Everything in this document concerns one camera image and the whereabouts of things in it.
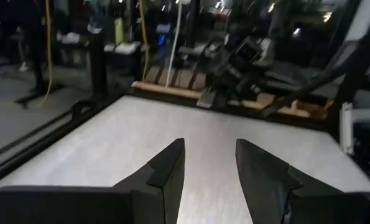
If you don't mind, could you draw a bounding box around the person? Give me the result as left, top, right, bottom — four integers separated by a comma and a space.
0, 0, 47, 74

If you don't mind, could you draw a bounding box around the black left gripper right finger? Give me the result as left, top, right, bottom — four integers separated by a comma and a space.
234, 138, 370, 224

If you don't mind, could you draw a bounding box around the white cable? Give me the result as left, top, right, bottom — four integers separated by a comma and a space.
165, 0, 184, 88

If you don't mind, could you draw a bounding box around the green bottle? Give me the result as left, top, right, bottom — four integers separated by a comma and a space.
114, 17, 125, 46

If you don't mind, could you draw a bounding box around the wooden table side board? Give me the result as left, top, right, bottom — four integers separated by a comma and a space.
131, 65, 330, 121

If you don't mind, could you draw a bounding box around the black floor stand pole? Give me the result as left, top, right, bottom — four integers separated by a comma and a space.
71, 0, 111, 121

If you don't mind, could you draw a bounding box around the yellow hanging cable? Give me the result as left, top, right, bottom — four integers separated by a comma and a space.
37, 0, 54, 108

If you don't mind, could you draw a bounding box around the black gantry post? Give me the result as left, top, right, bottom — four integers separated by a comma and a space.
326, 0, 370, 138

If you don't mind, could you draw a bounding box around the black table frame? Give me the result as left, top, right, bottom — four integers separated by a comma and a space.
0, 88, 341, 189

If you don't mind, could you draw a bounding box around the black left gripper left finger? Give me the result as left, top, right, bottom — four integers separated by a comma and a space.
0, 138, 186, 224

